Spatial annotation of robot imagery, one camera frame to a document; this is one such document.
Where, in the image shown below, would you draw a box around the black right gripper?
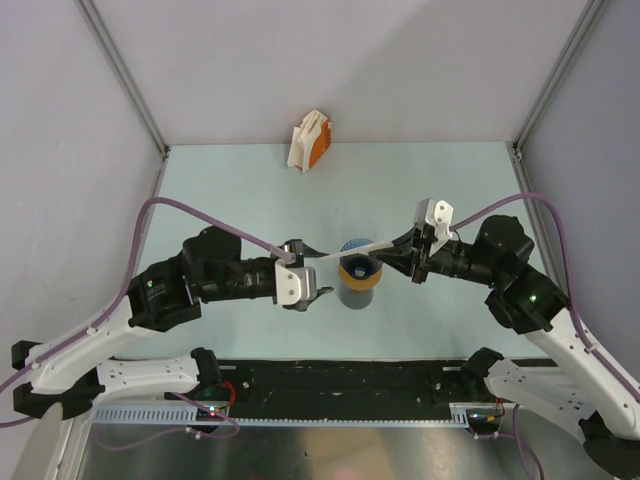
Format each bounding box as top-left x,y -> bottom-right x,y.
368,224 -> 502,286

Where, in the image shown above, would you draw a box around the single white paper filter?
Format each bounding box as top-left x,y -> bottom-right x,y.
320,241 -> 394,260

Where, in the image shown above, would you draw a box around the blue glass dripper cone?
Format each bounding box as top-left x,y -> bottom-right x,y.
340,238 -> 383,280

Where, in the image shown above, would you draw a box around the glass beaker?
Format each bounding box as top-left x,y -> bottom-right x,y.
339,285 -> 374,310

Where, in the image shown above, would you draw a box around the white paper coffee filters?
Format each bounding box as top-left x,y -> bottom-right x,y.
287,109 -> 328,172

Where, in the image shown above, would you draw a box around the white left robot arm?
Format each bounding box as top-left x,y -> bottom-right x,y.
11,226 -> 328,419

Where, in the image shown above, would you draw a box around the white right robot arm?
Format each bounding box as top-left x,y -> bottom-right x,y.
371,215 -> 639,479

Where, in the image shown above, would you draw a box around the orange filter box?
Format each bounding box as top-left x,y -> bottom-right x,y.
305,117 -> 332,170

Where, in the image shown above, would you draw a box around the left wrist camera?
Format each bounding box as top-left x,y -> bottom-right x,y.
274,260 -> 318,306

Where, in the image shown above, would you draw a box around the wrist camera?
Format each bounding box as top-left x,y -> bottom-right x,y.
414,198 -> 454,256
274,260 -> 318,306

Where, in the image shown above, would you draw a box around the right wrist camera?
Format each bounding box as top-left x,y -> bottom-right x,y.
414,198 -> 454,256

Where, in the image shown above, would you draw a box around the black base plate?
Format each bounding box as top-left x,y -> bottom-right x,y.
164,358 -> 524,421

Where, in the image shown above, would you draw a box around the white cable duct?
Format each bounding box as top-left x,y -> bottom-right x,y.
93,404 -> 469,429

